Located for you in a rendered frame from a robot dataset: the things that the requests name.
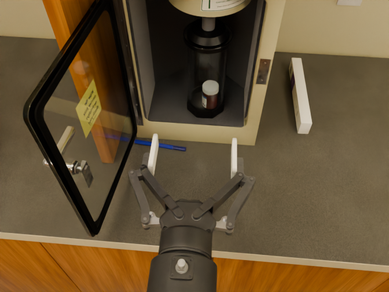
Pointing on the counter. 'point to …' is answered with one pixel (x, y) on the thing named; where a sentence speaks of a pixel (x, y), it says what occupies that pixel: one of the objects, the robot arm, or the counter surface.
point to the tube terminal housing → (142, 131)
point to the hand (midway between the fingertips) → (194, 146)
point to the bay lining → (177, 34)
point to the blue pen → (161, 145)
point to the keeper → (263, 71)
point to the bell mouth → (209, 7)
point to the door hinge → (128, 59)
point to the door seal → (52, 92)
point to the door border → (43, 118)
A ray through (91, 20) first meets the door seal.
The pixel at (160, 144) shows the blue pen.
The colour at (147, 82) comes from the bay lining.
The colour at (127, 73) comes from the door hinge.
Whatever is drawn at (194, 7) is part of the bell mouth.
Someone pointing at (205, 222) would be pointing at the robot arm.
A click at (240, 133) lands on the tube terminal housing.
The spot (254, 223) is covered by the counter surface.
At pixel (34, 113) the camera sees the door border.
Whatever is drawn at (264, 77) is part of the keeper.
